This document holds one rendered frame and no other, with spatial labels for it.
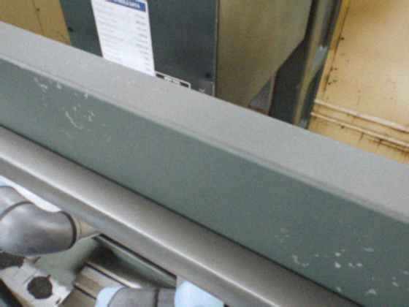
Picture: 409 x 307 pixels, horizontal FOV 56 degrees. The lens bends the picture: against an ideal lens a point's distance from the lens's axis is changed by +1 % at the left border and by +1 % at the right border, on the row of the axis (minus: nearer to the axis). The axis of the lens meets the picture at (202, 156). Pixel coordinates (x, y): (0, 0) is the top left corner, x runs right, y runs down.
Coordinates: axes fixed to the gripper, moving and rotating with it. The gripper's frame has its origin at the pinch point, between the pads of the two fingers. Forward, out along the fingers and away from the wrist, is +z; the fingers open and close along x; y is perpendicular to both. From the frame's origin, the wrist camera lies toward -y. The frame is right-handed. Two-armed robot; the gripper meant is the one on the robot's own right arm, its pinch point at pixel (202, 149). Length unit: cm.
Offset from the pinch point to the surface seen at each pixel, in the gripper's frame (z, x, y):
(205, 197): -42, 1, -36
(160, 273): 15, -16, 83
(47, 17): 130, -82, 33
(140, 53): 21.5, -14.9, -10.2
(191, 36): 14.5, -2.5, -18.4
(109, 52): 26.5, -23.5, -7.5
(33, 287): 18, -74, 104
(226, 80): 15.7, 5.3, -7.1
